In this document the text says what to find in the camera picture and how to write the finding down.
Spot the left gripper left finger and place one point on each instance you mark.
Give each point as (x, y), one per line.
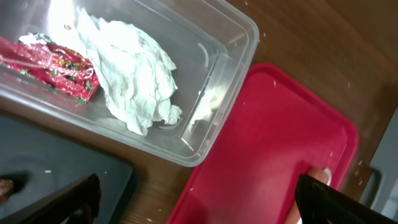
(77, 202)

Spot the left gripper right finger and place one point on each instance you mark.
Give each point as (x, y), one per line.
(321, 204)

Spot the brown food scrap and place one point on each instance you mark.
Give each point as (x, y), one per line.
(6, 190)

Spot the red snack wrapper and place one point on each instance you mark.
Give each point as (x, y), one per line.
(38, 57)

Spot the white tissue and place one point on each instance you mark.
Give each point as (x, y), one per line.
(133, 70)

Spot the grey dishwasher rack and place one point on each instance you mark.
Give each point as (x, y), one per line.
(380, 193)

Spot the black tray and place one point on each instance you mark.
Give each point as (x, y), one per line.
(42, 163)

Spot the red serving tray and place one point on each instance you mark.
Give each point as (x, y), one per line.
(276, 130)

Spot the clear plastic bin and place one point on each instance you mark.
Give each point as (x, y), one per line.
(211, 42)

